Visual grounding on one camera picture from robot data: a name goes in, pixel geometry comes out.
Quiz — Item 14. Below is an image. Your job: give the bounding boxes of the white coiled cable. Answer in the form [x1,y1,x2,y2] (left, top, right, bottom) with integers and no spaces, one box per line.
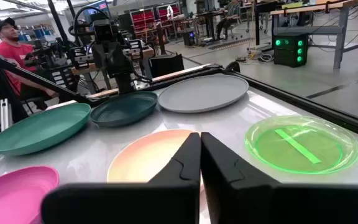
[258,52,275,63]

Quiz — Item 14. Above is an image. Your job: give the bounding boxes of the black computer tower green lights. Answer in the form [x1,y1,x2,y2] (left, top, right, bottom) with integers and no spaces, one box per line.
[272,32,310,68]

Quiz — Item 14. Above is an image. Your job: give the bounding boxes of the green tape strip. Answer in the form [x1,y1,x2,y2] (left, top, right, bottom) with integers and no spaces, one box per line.
[274,128,322,165]

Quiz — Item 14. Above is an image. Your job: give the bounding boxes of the blue monitor screen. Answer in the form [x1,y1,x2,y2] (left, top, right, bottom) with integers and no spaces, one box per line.
[84,0,111,22]

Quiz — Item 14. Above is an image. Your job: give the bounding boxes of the pink plastic plate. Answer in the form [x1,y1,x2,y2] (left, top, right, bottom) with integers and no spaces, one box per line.
[0,165,60,224]

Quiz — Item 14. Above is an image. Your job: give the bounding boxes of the red bin rack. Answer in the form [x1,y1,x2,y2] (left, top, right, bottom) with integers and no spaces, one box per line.
[157,3,183,19]
[129,8,157,41]

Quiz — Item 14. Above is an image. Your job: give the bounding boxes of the clear neon green plate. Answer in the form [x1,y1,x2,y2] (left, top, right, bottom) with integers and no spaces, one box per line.
[244,115,358,175]

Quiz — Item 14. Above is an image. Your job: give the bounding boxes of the grey metal workbench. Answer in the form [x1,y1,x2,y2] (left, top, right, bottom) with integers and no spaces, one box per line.
[270,0,358,70]

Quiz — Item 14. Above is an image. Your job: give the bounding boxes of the grey plastic plate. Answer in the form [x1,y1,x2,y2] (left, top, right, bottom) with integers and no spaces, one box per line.
[157,73,250,114]

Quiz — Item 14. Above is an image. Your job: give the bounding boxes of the black box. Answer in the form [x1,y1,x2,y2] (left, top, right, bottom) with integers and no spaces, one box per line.
[149,53,185,78]

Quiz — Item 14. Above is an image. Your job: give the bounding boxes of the light wooden plank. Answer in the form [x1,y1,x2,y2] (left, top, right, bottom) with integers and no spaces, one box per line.
[85,63,213,100]

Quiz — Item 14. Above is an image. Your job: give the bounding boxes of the person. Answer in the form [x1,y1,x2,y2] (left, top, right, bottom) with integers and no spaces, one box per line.
[215,0,242,41]
[0,17,58,100]

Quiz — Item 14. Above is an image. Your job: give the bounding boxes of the silver aluminium extrusion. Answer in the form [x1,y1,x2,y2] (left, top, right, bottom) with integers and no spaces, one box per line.
[0,98,13,131]

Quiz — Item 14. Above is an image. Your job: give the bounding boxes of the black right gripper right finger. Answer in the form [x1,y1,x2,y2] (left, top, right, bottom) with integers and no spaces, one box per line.
[200,131,358,224]

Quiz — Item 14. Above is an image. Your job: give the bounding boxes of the light green plastic plate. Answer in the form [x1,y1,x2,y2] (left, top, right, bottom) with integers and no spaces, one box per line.
[0,102,92,157]

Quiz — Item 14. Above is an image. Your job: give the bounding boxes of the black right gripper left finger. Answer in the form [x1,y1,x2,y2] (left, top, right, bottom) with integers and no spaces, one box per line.
[40,132,202,224]

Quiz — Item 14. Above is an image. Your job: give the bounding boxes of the orange translucent plastic plate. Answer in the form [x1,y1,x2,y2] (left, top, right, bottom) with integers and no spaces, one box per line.
[106,129,213,224]

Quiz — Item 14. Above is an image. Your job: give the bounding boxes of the dark teal plastic plate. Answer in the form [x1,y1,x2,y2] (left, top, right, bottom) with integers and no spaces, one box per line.
[89,90,158,128]

